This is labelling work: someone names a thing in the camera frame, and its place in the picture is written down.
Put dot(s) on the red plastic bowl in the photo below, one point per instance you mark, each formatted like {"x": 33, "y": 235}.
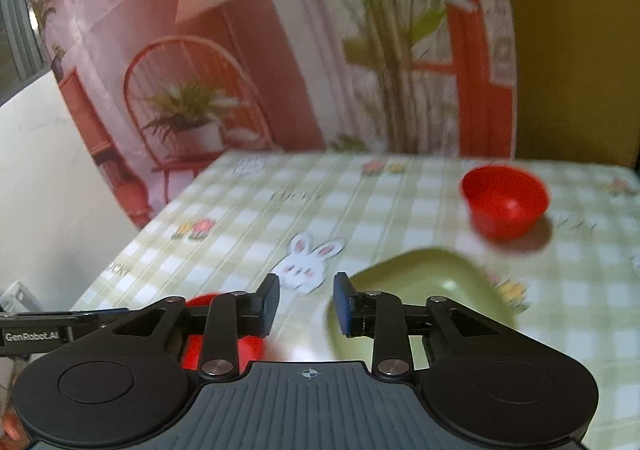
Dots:
{"x": 505, "y": 202}
{"x": 247, "y": 350}

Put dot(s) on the white plastic crate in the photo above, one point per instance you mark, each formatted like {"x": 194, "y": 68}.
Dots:
{"x": 17, "y": 297}

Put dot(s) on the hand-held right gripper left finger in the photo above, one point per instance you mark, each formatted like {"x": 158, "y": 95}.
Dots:
{"x": 270, "y": 304}

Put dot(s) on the printed wall cloth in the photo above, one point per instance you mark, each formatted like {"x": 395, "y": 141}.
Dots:
{"x": 300, "y": 80}

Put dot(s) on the green square plate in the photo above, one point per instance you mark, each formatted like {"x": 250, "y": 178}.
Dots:
{"x": 430, "y": 275}

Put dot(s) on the checkered bunny tablecloth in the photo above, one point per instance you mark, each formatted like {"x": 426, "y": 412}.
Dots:
{"x": 400, "y": 210}

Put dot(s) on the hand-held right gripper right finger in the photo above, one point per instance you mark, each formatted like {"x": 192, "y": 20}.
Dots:
{"x": 343, "y": 305}

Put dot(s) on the grey framed window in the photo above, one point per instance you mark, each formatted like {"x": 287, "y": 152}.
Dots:
{"x": 17, "y": 5}

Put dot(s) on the person's left hand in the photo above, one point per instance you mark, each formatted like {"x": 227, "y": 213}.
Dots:
{"x": 12, "y": 427}

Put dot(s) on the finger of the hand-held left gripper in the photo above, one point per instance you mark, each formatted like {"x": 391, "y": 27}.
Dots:
{"x": 100, "y": 317}

